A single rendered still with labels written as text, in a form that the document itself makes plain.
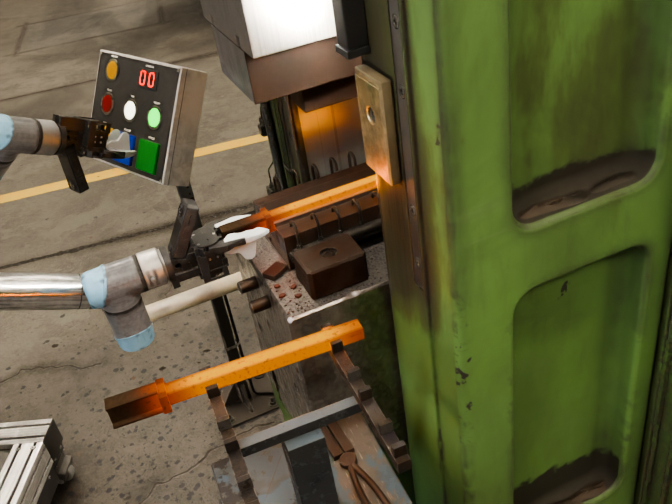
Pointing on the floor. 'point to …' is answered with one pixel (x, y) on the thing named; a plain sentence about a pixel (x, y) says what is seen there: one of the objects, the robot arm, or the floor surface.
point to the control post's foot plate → (240, 414)
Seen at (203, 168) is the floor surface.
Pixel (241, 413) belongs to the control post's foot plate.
